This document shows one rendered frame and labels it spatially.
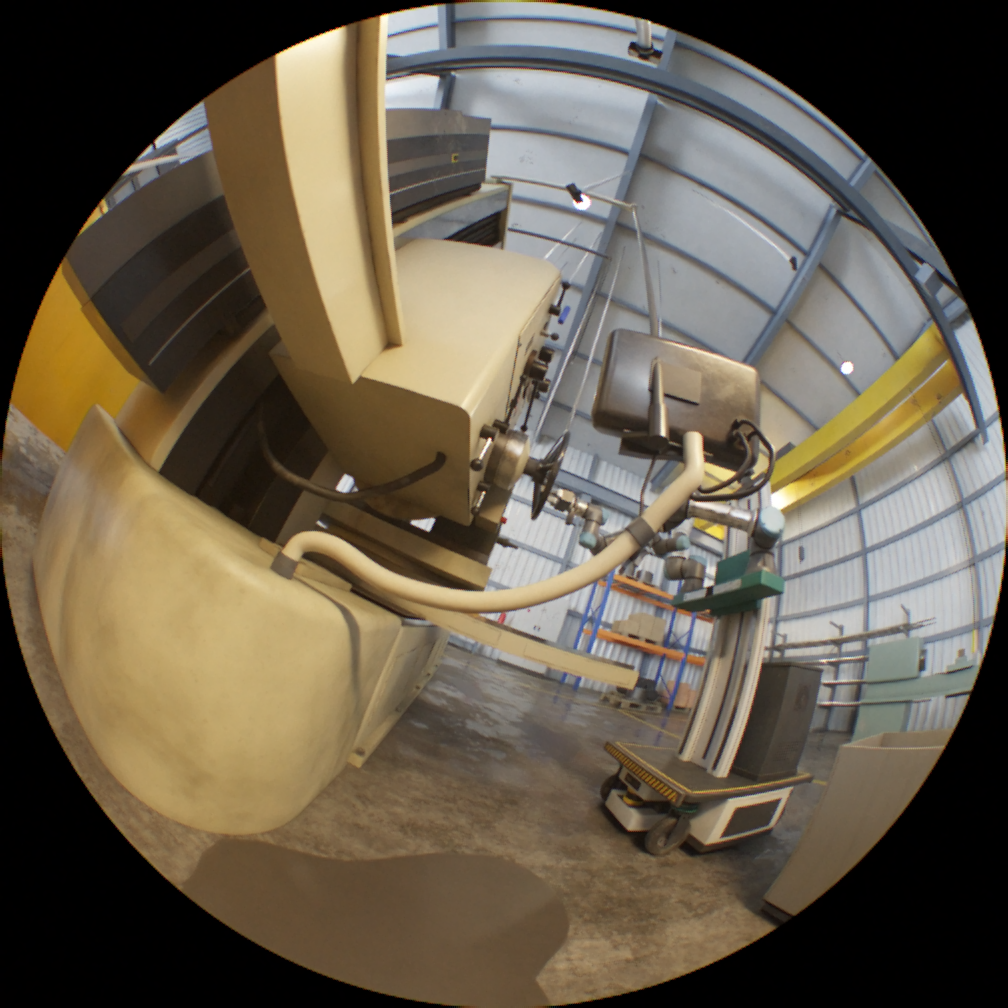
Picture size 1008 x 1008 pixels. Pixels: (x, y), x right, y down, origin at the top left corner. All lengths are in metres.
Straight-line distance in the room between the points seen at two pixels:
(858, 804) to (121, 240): 1.90
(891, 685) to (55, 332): 7.87
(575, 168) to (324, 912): 8.65
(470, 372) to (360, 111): 0.60
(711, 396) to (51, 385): 2.93
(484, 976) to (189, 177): 1.56
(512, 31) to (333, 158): 8.73
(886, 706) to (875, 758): 4.18
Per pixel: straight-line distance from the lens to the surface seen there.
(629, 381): 0.60
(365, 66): 0.67
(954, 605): 9.12
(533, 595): 0.46
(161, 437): 0.92
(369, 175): 0.65
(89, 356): 2.59
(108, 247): 0.83
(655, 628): 8.50
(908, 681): 5.29
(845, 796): 1.07
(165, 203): 0.87
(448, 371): 0.71
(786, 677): 1.54
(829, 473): 9.30
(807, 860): 1.14
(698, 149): 8.27
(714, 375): 0.66
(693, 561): 1.77
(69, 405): 2.61
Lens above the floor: 0.68
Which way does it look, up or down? 23 degrees up
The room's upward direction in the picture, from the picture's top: 23 degrees clockwise
